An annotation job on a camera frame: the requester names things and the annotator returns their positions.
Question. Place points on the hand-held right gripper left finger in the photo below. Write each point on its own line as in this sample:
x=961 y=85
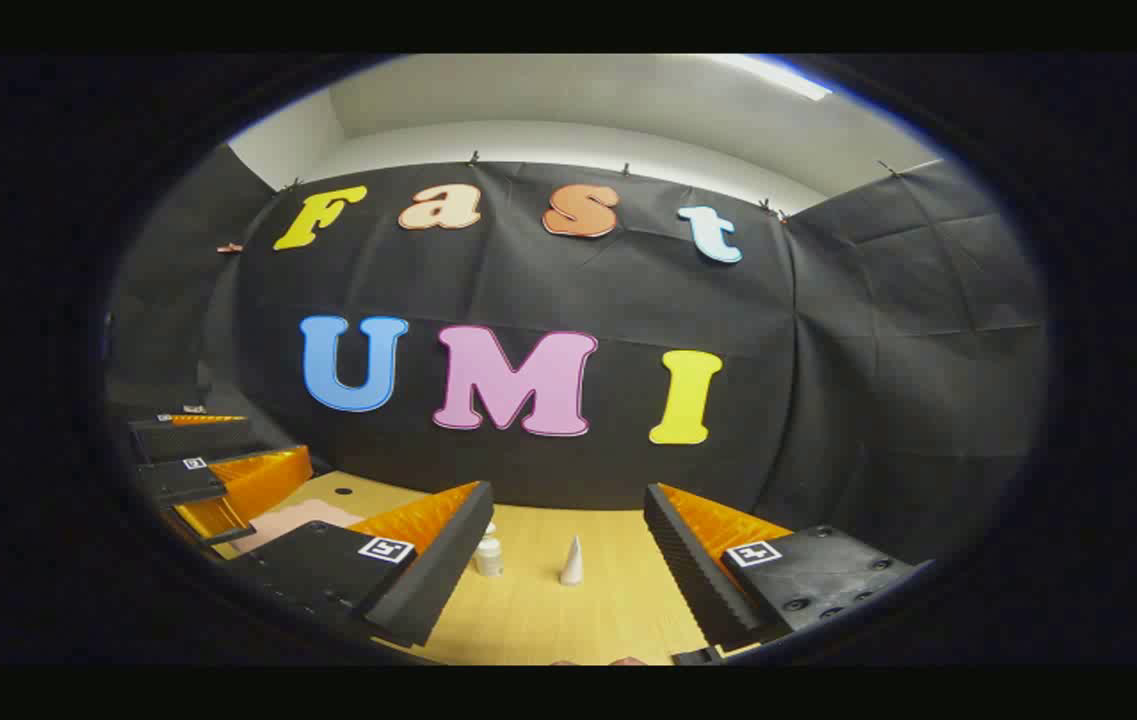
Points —
x=443 y=560

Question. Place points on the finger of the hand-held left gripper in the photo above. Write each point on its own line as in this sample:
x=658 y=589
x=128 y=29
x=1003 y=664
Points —
x=258 y=480
x=193 y=440

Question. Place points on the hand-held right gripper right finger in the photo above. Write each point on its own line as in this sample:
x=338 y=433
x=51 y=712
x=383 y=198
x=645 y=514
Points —
x=693 y=570

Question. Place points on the white pump bottle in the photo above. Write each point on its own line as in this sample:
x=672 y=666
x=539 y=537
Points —
x=489 y=558

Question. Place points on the white squeeze tube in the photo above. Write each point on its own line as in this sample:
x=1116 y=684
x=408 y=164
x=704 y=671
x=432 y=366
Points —
x=572 y=568

